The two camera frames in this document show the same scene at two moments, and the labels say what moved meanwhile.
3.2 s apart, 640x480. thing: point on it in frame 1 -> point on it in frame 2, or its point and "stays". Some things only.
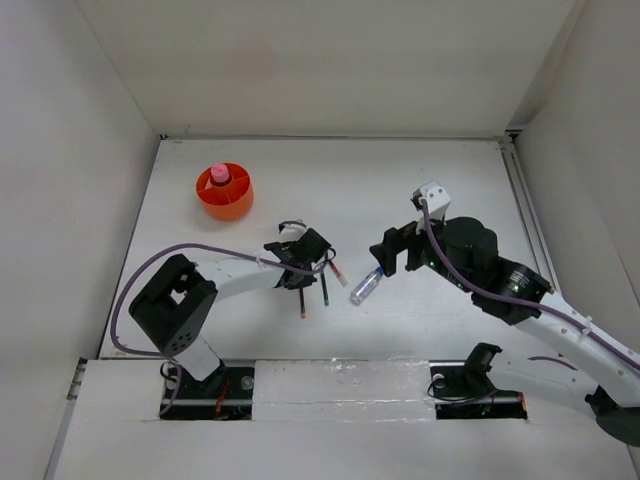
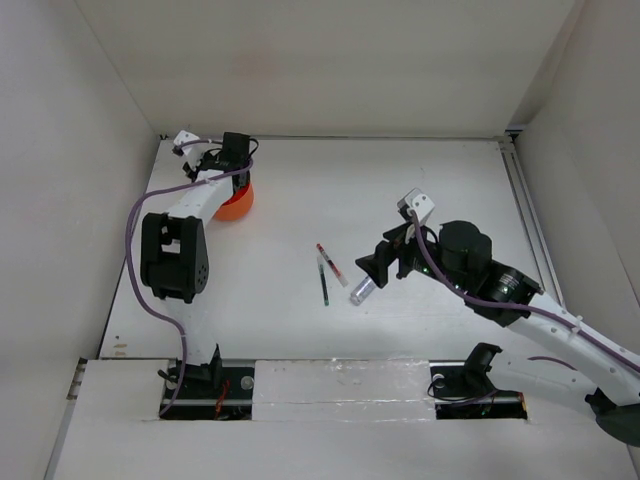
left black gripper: [308, 278] -> [207, 157]
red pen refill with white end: [338, 273] stays
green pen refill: [324, 289] stays
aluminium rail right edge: [506, 145] stays
